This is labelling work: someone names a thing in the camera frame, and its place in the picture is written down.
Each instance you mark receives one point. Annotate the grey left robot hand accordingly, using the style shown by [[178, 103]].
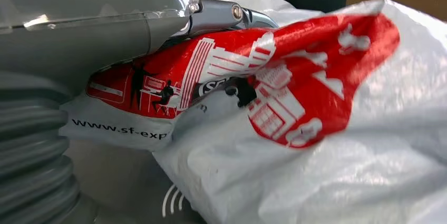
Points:
[[87, 23]]

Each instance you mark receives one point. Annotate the white courier bag red print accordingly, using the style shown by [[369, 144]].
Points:
[[349, 163]]

